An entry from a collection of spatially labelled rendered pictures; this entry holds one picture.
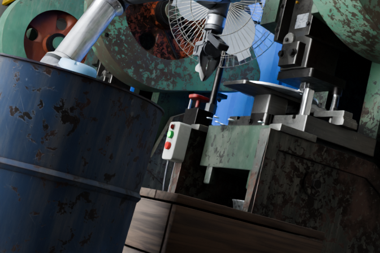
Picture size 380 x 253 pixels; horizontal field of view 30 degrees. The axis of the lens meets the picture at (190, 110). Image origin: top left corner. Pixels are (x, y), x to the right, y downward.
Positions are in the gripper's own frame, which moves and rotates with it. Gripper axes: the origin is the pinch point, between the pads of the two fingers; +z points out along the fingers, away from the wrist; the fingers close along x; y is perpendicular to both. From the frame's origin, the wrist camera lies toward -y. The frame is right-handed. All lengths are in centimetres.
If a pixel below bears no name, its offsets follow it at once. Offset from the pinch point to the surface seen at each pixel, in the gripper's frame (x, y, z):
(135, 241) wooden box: 56, -91, 60
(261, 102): -4.9, -33.8, 9.2
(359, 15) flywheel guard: -2, -77, -14
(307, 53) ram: -14.4, -39.9, -10.5
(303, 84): -20.3, -33.8, -1.7
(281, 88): -4.0, -44.5, 5.2
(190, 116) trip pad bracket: 3.1, -2.1, 16.0
